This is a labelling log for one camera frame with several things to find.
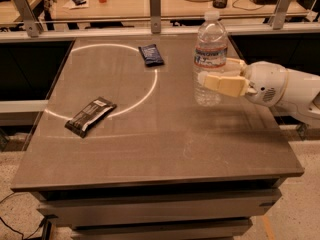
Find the grey work table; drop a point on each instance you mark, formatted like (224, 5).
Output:
(159, 166)

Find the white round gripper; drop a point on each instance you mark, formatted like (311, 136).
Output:
(265, 83)

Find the black mesh pen cup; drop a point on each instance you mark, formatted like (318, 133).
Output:
(220, 3)

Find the left metal railing bracket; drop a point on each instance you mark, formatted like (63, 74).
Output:
(31, 23)

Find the dark blue snack packet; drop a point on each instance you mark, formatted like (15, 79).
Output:
(151, 55)

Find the middle metal railing bracket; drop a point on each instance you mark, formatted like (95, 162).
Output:
(155, 16)

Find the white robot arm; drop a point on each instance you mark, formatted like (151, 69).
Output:
(292, 92)

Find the light wooden background desk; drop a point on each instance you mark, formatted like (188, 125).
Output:
(64, 10)

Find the black snack bar wrapper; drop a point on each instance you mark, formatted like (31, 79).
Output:
(97, 109)

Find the clear plastic water bottle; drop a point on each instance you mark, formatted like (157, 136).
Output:
(210, 55)

